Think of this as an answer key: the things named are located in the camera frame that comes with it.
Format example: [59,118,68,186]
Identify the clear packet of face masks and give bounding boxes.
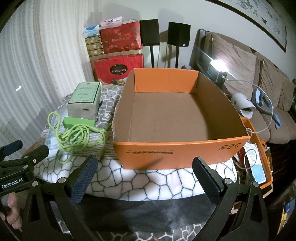
[45,111,68,158]

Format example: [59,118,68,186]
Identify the lime green cable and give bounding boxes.
[47,111,112,164]

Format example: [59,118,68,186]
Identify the green rectangular power bank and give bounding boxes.
[62,117,95,128]

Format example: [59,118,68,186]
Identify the green tissue pack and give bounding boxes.
[67,81,102,121]

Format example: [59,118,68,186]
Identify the orange cardboard box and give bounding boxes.
[112,68,249,170]

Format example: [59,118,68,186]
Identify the person's left hand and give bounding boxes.
[1,192,22,230]

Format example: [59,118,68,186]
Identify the orange plastic basket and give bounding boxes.
[241,117,273,198]

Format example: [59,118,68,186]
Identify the blue white mask package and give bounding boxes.
[244,143,266,184]

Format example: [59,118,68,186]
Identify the white curtain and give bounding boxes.
[1,1,102,148]

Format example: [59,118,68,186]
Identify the white hair dryer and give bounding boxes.
[231,92,256,119]

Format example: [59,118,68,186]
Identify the blue grey neck massager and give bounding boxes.
[251,87,282,129]

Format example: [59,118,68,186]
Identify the red collection gift bag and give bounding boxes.
[94,54,144,84]

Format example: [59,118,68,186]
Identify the stacked gold boxes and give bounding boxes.
[85,36,104,57]

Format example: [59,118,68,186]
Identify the brown sofa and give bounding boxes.
[190,29,295,144]

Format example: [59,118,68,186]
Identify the bright lamp box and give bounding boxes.
[207,59,228,85]

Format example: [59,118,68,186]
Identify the blue tissue pack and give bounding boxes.
[82,25,100,39]

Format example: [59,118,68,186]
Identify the red floral gift box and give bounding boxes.
[100,22,142,54]

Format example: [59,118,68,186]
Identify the left black speaker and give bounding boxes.
[139,19,160,46]

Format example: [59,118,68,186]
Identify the white charging cable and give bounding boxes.
[222,75,275,172]

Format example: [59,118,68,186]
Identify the framed wall painting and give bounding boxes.
[217,0,287,51]

